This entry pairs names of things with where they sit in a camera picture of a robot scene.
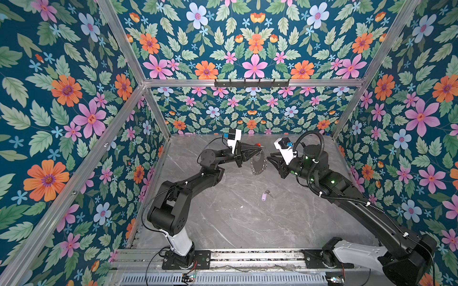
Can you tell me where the aluminium beam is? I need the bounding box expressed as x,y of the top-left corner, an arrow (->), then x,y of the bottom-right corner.
1,83 -> 146,286
143,79 -> 363,88

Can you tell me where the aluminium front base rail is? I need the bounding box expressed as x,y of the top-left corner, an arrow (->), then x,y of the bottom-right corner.
112,241 -> 388,273

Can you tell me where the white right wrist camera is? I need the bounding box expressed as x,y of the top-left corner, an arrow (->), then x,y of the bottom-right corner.
274,137 -> 297,165

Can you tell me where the aluminium left top beam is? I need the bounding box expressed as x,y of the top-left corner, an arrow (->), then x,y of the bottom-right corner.
1,83 -> 146,286

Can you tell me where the purple tag key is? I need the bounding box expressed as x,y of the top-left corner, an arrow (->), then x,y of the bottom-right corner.
261,192 -> 274,201

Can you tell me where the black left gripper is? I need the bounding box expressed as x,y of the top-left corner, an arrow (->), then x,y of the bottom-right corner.
215,143 -> 260,170

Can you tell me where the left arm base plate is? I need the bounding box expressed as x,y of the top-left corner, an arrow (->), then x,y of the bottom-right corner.
162,250 -> 212,270

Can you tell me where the aluminium back right post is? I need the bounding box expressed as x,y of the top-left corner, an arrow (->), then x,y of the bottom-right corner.
332,0 -> 422,141

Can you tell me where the white perforated cable duct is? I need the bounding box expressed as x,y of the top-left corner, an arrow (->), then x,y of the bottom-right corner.
119,272 -> 328,286

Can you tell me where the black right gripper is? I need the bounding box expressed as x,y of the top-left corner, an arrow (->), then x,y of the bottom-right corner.
267,151 -> 317,185

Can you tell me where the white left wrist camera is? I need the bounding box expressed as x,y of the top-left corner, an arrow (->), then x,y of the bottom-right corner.
227,129 -> 242,154

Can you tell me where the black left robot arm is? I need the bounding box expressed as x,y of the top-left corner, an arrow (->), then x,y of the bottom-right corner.
147,141 -> 262,257

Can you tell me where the aluminium post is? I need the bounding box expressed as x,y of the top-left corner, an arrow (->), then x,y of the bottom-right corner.
332,0 -> 422,141
98,1 -> 171,142

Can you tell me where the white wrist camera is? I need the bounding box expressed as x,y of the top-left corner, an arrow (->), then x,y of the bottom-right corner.
274,137 -> 297,165
227,129 -> 242,154

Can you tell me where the aluminium back left post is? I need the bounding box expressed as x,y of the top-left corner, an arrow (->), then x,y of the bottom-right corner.
98,1 -> 171,142

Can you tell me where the black corrugated cable conduit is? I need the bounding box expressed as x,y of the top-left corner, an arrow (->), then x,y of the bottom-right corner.
292,130 -> 326,194

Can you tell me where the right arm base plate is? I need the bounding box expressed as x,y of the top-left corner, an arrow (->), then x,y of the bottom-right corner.
300,249 -> 355,270

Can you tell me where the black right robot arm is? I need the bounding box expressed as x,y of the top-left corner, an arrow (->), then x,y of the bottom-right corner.
267,138 -> 437,286

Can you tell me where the aluminium back top beam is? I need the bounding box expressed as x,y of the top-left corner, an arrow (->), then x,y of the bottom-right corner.
143,79 -> 363,88

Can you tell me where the black hook rail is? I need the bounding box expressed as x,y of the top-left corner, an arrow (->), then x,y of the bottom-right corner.
213,79 -> 290,89

